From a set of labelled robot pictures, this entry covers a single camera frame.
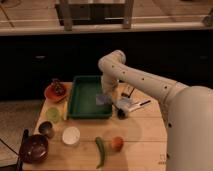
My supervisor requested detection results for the blue sponge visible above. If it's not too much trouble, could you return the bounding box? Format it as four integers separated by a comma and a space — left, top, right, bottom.
96, 94, 111, 105

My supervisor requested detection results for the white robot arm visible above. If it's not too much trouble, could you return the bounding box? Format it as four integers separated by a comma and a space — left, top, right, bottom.
98, 50, 213, 171

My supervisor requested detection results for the green plastic tray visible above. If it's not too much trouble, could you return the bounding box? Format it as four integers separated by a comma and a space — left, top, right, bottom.
67, 75, 112, 119

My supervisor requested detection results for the brown small box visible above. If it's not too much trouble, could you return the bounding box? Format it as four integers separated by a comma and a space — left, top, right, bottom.
121, 85, 134, 98

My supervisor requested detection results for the blue grey cloth bundle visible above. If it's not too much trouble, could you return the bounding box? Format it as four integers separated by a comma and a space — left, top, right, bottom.
113, 97, 133, 119

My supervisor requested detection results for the dark grape bunch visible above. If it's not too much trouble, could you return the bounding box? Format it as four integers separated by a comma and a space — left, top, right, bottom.
51, 79, 66, 96

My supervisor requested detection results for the orange bowl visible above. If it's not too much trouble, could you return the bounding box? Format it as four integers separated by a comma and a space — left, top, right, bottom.
44, 84, 68, 103

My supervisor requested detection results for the green chili pepper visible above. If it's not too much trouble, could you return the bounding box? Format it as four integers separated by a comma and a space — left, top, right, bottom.
95, 137, 105, 169

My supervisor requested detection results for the orange round fruit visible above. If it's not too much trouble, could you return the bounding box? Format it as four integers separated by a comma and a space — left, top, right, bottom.
110, 136, 124, 151

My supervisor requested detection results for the dark red bowl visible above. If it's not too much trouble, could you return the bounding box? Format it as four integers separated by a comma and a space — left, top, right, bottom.
19, 134, 49, 164

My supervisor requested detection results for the black handled knife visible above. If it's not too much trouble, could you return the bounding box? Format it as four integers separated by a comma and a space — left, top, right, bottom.
129, 100, 151, 112

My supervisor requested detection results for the black spoon handle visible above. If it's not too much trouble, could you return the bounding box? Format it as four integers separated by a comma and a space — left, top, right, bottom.
16, 129, 29, 171

